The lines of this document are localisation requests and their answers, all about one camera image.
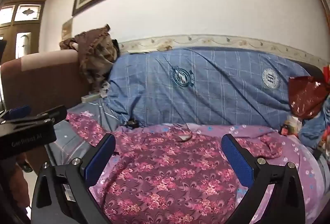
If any floral wall border strip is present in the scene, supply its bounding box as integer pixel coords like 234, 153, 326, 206
119, 35, 328, 67

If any purple flowered cloth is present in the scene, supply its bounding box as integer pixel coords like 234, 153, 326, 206
90, 122, 321, 224

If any blue plaid quilt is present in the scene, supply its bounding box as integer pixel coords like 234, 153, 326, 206
106, 46, 314, 128

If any red patterned cloth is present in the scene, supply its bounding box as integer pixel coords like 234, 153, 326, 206
287, 76, 330, 119

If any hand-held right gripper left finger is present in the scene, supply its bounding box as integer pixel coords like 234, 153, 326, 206
30, 133, 116, 224

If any white flat box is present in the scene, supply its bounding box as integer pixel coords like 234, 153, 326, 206
81, 93, 100, 101

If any maroon floral garment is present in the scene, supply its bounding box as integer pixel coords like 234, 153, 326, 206
66, 112, 284, 224

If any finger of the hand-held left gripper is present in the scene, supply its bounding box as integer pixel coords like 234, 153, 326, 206
27, 105, 67, 124
0, 105, 32, 122

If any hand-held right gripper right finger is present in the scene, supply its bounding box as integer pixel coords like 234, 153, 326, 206
222, 133, 306, 224

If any colourful small packet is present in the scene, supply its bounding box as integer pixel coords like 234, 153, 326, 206
280, 114, 303, 137

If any grey star-print sheet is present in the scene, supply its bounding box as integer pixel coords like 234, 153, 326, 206
45, 98, 121, 163

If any wooden glazed door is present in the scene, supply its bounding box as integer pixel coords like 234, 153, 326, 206
0, 0, 47, 65

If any small wall poster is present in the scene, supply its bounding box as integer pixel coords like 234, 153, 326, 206
61, 18, 73, 40

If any brown sofa armrest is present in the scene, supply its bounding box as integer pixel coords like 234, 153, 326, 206
0, 49, 91, 116

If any blue denim cloth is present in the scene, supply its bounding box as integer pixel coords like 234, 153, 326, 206
299, 100, 330, 148

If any brown patterned cloth pile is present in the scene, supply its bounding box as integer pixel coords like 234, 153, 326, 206
59, 23, 120, 93

